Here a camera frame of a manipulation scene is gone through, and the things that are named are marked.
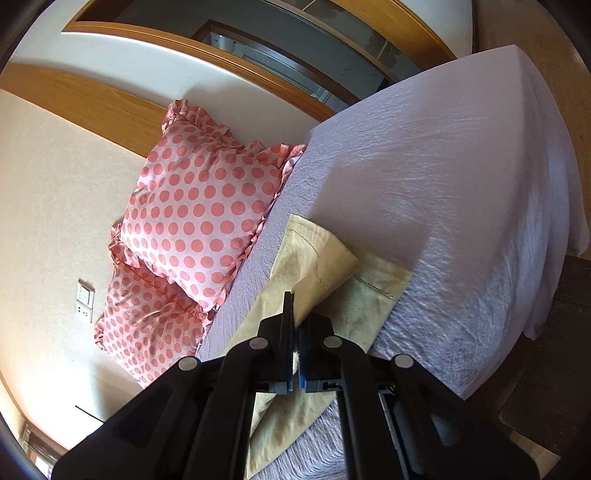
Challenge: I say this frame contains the lower pink polka-dot pillow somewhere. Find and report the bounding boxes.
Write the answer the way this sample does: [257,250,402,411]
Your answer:
[94,261,212,388]

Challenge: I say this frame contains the pink polka-dot pillow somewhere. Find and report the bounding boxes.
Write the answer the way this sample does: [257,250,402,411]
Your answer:
[111,100,304,312]
[94,261,212,388]

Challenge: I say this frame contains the upper pink polka-dot pillow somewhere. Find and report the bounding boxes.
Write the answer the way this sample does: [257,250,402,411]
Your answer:
[111,100,304,312]

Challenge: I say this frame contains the lavender bed sheet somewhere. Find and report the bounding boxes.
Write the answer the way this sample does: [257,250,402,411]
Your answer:
[195,44,584,480]

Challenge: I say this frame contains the wooden headboard trim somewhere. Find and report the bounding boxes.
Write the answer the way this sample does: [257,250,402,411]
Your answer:
[0,20,459,158]

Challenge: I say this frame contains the white wall switch socket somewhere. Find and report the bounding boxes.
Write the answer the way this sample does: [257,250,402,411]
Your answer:
[75,279,95,322]

